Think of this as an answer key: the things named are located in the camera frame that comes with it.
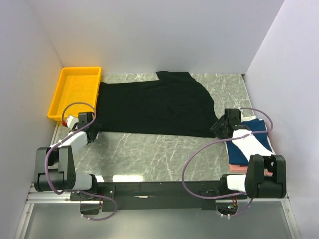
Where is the black t-shirt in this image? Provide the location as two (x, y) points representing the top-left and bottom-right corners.
(95, 71), (218, 138)

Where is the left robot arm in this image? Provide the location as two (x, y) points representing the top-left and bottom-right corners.
(33, 112), (100, 200)

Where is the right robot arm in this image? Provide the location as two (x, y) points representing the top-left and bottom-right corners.
(210, 108), (287, 199)

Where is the yellow plastic tray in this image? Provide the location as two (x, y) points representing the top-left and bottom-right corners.
(47, 67), (102, 121)

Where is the blue folded t-shirt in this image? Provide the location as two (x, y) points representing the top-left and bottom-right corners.
(226, 119), (274, 166)

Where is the pink folded t-shirt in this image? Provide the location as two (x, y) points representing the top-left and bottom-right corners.
(229, 164), (273, 176)

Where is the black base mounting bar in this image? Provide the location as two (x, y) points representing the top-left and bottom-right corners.
(69, 180), (250, 214)

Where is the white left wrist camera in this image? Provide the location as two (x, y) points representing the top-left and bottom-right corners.
(61, 115), (78, 129)

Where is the aluminium frame rail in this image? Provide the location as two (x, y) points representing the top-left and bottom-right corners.
(25, 183), (290, 204)

